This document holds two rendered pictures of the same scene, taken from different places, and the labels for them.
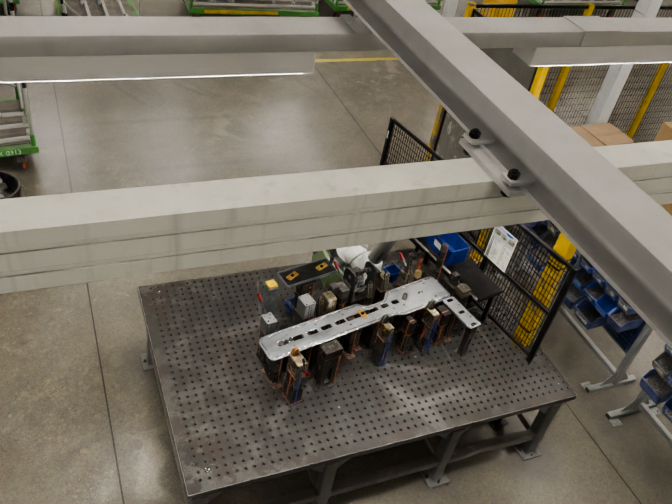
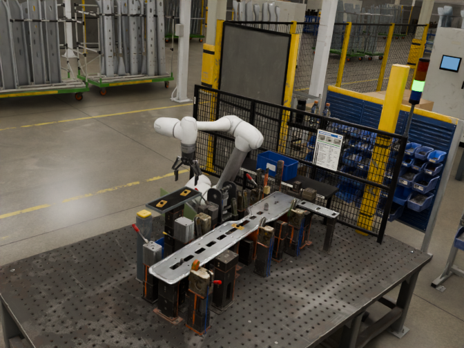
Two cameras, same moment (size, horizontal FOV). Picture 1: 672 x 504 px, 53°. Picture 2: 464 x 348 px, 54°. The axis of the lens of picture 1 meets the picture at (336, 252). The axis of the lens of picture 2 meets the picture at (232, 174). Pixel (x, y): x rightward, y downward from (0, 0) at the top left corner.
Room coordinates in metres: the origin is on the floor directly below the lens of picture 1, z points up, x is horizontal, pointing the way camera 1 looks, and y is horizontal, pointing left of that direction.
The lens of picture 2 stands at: (0.72, 0.52, 2.42)
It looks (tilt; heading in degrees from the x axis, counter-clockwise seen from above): 23 degrees down; 344
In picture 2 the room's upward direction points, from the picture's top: 5 degrees clockwise
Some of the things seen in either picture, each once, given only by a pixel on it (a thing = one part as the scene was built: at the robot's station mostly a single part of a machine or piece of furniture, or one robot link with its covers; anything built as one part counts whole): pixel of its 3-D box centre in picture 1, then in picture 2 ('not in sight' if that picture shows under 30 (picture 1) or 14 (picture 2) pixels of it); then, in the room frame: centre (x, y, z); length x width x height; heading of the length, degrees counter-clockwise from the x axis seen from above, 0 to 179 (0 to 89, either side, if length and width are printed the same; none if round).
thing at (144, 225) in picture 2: (268, 310); (143, 248); (3.05, 0.35, 0.92); 0.08 x 0.08 x 0.44; 40
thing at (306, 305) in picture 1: (303, 322); (182, 250); (3.02, 0.12, 0.90); 0.13 x 0.10 x 0.41; 40
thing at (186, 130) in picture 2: not in sight; (186, 129); (3.30, 0.08, 1.58); 0.13 x 0.11 x 0.16; 49
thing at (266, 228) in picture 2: (382, 343); (264, 250); (3.01, -0.40, 0.87); 0.12 x 0.09 x 0.35; 40
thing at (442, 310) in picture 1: (438, 324); (300, 228); (3.31, -0.77, 0.84); 0.11 x 0.10 x 0.28; 40
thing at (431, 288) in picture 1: (360, 315); (237, 228); (3.09, -0.23, 1.00); 1.38 x 0.22 x 0.02; 130
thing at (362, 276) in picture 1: (355, 294); (220, 217); (3.33, -0.19, 0.94); 0.18 x 0.13 x 0.49; 130
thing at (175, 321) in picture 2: (273, 363); (168, 294); (2.70, 0.24, 0.84); 0.18 x 0.06 x 0.29; 40
